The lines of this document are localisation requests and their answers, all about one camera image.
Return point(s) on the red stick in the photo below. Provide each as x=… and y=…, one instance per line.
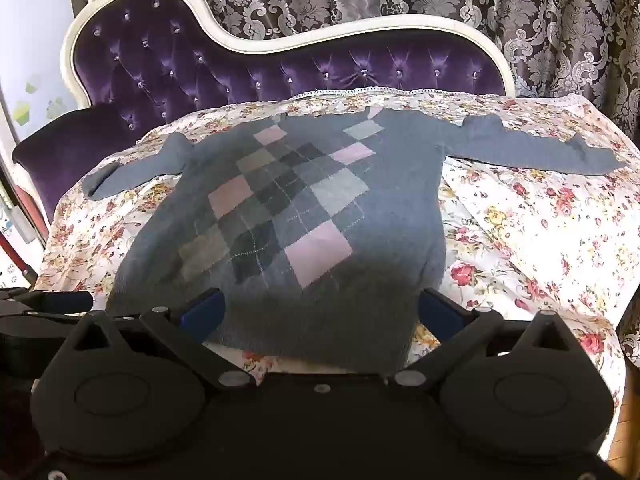
x=15, y=257

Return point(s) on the grey damask curtain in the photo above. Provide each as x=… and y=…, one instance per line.
x=560, y=25

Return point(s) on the grey argyle knit sweater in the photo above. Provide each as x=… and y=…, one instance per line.
x=310, y=220

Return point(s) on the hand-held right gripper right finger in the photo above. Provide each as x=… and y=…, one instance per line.
x=439, y=310

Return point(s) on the purple tufted headboard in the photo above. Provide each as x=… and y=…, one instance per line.
x=160, y=70

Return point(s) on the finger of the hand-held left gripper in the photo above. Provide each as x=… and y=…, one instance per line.
x=65, y=301

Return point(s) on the floral printed blanket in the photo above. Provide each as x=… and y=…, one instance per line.
x=525, y=230

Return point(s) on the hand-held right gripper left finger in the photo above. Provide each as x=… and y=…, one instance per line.
x=204, y=308

